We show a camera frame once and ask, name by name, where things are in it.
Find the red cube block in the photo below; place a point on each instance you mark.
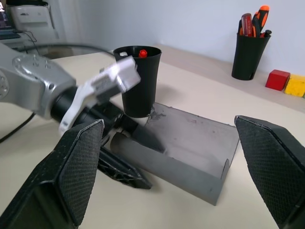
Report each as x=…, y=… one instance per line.
x=276, y=80

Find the white capped marker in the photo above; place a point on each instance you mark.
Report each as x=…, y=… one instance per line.
x=123, y=54

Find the grey open glasses case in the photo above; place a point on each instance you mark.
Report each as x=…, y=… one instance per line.
x=190, y=143

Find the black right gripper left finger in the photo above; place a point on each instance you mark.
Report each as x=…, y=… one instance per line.
x=71, y=167

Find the black marker cup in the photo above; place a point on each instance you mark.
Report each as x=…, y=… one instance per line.
x=143, y=90

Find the grey glass desk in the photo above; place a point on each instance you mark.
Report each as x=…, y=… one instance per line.
x=62, y=51

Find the red capped marker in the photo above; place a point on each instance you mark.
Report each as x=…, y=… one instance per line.
x=142, y=53

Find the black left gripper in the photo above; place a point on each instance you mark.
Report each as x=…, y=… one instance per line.
x=107, y=113

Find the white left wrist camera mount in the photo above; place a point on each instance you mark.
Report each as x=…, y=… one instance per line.
x=126, y=74

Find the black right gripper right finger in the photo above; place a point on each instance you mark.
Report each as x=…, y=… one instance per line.
x=274, y=167

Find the white printer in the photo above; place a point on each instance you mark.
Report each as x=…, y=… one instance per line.
x=31, y=21

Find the dark laptop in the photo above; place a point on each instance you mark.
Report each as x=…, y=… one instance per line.
x=6, y=23

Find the black tool holder cup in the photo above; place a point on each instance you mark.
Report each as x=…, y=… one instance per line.
x=247, y=59

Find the yellow cube block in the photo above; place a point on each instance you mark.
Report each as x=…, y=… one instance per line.
x=295, y=86

